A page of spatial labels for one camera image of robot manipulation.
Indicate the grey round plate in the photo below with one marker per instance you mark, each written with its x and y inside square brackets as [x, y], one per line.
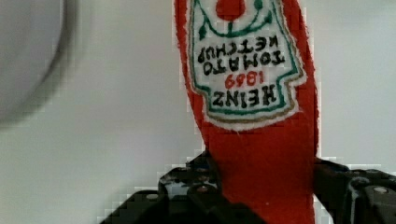
[35, 34]

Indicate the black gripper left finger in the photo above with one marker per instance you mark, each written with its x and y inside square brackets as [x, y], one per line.
[191, 194]

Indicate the red plush ketchup bottle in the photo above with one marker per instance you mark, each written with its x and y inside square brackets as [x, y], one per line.
[250, 80]

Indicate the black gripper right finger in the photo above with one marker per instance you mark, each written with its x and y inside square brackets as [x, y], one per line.
[355, 196]

